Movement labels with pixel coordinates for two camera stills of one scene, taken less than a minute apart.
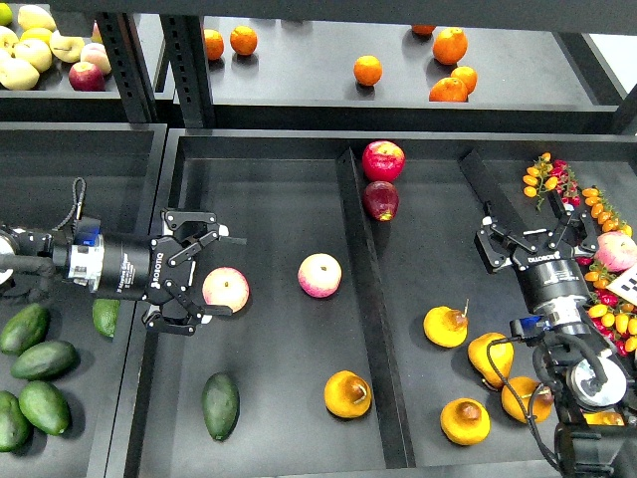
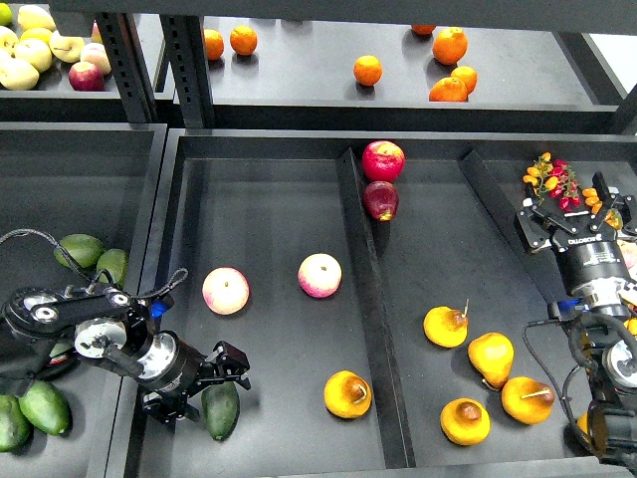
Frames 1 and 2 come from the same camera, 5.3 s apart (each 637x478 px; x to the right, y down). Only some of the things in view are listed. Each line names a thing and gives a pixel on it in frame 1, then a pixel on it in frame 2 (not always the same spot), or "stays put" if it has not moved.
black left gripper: (160, 271) → (171, 369)
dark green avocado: (220, 402) stays put
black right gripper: (556, 288) → (592, 264)
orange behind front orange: (468, 76) stays put
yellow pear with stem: (541, 402) stays put
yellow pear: (346, 393) stays put
